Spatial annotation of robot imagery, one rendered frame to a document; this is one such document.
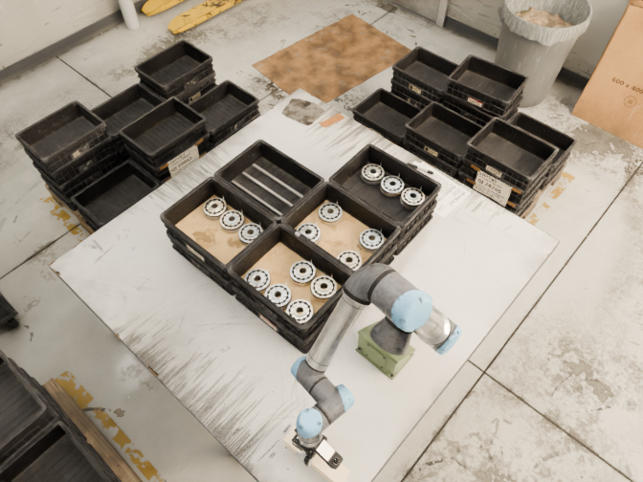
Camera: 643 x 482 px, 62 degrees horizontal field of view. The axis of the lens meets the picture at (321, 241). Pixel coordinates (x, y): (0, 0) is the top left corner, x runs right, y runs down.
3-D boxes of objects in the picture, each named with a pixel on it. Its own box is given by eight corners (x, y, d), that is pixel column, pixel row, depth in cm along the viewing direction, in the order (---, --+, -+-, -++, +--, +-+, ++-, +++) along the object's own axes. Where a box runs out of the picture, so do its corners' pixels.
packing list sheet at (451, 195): (473, 191, 256) (474, 190, 255) (446, 219, 246) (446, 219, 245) (417, 158, 269) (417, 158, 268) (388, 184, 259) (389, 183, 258)
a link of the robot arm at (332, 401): (332, 370, 165) (304, 392, 161) (357, 396, 159) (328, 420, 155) (334, 382, 171) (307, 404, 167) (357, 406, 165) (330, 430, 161)
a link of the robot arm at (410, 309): (436, 308, 195) (388, 263, 149) (469, 335, 186) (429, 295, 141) (415, 333, 195) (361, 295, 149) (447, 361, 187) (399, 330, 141)
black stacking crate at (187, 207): (279, 239, 226) (277, 222, 217) (229, 284, 213) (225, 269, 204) (215, 193, 242) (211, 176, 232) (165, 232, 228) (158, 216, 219)
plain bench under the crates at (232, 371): (515, 315, 296) (560, 241, 239) (321, 565, 227) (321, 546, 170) (303, 172, 358) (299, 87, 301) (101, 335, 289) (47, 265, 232)
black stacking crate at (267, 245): (354, 292, 211) (355, 276, 202) (304, 344, 198) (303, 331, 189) (280, 239, 226) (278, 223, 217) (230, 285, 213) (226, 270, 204)
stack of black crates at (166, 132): (188, 150, 351) (173, 95, 314) (219, 172, 339) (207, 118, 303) (139, 184, 334) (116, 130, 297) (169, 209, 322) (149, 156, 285)
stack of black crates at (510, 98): (512, 136, 357) (534, 78, 320) (485, 164, 343) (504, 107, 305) (458, 108, 374) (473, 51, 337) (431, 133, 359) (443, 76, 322)
